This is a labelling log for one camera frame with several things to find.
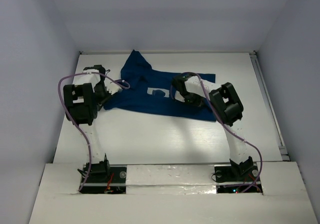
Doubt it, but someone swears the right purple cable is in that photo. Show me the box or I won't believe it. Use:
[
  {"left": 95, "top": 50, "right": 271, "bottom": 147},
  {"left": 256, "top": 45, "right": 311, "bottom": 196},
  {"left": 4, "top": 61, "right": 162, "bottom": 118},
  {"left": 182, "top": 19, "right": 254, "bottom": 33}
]
[{"left": 169, "top": 71, "right": 263, "bottom": 194}]

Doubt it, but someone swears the blue mickey mouse t-shirt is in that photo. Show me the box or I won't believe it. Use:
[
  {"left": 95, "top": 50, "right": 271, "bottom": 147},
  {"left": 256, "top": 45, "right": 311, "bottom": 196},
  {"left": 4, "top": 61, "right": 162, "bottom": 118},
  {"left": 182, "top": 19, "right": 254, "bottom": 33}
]
[{"left": 103, "top": 50, "right": 216, "bottom": 122}]

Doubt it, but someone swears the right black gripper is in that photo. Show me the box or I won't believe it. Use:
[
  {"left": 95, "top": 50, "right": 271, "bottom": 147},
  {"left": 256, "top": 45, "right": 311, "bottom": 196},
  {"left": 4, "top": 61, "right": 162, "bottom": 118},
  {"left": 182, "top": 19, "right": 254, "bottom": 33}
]
[{"left": 182, "top": 91, "right": 207, "bottom": 107}]

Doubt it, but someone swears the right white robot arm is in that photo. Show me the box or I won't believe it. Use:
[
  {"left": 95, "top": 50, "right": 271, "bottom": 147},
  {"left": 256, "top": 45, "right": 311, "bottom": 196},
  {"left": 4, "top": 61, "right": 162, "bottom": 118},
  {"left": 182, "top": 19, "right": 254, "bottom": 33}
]
[{"left": 171, "top": 72, "right": 254, "bottom": 180}]

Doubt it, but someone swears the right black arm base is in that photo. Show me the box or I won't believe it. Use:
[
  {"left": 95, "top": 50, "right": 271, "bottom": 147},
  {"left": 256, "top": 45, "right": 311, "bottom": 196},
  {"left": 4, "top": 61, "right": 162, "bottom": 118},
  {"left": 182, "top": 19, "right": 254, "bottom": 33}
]
[{"left": 211, "top": 164, "right": 263, "bottom": 194}]

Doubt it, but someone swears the purple cable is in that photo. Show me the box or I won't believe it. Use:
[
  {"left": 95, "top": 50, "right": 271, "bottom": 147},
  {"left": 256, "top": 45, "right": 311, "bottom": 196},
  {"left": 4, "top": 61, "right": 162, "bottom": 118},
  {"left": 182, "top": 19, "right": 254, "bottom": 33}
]
[
  {"left": 57, "top": 73, "right": 131, "bottom": 192},
  {"left": 169, "top": 71, "right": 263, "bottom": 194}
]

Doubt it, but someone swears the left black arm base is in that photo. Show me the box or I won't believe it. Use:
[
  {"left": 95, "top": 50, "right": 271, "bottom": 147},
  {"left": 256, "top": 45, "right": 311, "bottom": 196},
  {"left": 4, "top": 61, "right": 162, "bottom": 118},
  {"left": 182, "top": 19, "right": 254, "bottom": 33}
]
[{"left": 78, "top": 161, "right": 127, "bottom": 195}]

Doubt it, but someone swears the silver foil tape strip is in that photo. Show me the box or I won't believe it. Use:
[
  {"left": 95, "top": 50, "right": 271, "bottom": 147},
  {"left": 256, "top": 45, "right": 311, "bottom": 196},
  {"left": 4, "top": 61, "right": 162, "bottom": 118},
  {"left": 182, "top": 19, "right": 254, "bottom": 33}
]
[{"left": 125, "top": 164, "right": 217, "bottom": 195}]

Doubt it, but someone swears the aluminium rail at table edge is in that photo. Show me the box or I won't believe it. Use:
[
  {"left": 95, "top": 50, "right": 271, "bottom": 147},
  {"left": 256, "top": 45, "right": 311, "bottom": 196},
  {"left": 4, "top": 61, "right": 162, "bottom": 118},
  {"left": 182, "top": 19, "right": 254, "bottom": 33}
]
[{"left": 249, "top": 51, "right": 291, "bottom": 162}]

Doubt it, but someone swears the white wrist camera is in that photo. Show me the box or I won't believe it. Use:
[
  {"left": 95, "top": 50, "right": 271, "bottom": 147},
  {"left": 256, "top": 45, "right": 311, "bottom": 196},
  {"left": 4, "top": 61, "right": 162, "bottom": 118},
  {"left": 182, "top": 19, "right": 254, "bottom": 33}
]
[
  {"left": 104, "top": 80, "right": 122, "bottom": 95},
  {"left": 174, "top": 91, "right": 185, "bottom": 103}
]

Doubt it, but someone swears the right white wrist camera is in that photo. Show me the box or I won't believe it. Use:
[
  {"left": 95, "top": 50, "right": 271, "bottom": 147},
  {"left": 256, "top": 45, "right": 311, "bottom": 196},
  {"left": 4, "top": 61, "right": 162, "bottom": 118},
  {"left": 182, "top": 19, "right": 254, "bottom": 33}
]
[{"left": 174, "top": 91, "right": 185, "bottom": 103}]

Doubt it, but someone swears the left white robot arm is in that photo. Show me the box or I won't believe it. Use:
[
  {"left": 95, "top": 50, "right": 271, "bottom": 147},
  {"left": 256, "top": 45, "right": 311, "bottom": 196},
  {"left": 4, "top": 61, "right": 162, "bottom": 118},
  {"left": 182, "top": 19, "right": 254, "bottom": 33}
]
[{"left": 62, "top": 65, "right": 112, "bottom": 182}]

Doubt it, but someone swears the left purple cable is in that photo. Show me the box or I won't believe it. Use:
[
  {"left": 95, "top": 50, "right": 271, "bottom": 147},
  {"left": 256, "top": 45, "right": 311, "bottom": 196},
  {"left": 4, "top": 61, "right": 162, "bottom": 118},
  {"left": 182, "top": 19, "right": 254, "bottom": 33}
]
[{"left": 57, "top": 73, "right": 131, "bottom": 192}]

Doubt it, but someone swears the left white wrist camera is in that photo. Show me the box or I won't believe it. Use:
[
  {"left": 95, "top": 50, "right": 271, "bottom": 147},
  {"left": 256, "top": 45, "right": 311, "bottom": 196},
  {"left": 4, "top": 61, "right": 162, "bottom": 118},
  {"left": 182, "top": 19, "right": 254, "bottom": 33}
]
[{"left": 104, "top": 80, "right": 122, "bottom": 95}]

